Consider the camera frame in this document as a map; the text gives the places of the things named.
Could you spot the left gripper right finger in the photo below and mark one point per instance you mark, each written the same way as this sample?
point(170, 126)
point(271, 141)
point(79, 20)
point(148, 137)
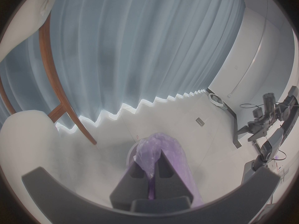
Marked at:
point(172, 188)

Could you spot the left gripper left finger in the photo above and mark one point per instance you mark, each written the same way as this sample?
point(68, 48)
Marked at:
point(126, 190)

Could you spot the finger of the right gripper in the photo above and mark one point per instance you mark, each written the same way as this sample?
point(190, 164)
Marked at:
point(244, 130)
point(255, 137)

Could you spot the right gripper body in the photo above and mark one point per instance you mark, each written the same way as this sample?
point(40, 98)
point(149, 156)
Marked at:
point(260, 126)

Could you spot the purple plastic bag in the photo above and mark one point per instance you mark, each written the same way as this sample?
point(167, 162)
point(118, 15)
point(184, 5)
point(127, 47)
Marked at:
point(149, 148)

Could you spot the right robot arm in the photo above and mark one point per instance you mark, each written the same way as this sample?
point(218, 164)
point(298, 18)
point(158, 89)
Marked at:
point(273, 143)

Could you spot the white trash bin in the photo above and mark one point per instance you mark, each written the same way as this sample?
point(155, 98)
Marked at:
point(132, 153)

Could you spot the white rimmed grey tray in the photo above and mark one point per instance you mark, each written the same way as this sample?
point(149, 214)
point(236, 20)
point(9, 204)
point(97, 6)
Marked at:
point(216, 99)

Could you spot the pale blue curtain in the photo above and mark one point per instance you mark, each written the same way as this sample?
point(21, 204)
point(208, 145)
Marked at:
point(140, 43)

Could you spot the wooden chair with white cushions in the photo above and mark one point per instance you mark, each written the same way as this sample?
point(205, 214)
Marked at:
point(46, 55)

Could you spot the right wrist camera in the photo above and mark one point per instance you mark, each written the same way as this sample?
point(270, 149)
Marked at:
point(258, 113)

